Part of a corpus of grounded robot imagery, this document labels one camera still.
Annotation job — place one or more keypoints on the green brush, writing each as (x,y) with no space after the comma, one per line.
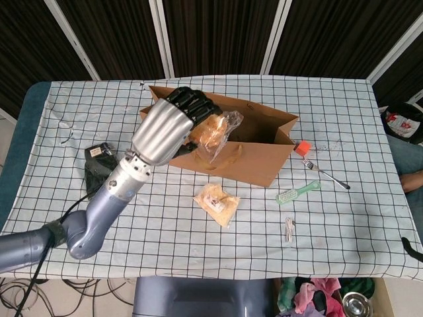
(291,196)

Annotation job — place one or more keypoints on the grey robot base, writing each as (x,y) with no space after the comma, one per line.
(198,297)

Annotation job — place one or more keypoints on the round bun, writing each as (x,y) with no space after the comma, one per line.
(213,128)

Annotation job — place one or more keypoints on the brown paper bag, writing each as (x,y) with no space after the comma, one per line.
(257,162)

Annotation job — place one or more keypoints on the black packaged item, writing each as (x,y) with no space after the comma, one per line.
(96,165)

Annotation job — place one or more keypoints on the red white plastic bag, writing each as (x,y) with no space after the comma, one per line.
(401,125)

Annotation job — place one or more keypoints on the metal bowl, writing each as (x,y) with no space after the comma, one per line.
(356,303)

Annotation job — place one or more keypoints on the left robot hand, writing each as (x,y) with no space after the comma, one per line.
(162,132)

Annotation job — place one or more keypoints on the cardboard box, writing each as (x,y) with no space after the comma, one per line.
(385,297)

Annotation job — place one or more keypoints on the metal fork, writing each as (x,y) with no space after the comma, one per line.
(330,177)

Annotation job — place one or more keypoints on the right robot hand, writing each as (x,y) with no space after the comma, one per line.
(414,249)

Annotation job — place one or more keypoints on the person's jeans leg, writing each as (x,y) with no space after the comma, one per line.
(403,155)

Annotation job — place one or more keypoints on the orange cube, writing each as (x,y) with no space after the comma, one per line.
(303,148)

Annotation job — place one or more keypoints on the green cloth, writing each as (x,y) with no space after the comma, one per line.
(285,294)

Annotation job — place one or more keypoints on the blue table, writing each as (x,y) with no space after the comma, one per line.
(20,132)

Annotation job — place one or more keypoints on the beige snack packet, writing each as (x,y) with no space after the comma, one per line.
(228,211)

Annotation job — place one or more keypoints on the person's hand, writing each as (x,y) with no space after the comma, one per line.
(413,183)

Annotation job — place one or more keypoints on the dark folding partition screen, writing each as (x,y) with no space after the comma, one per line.
(215,33)

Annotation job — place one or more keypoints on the pink cloth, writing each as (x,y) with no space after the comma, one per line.
(327,287)

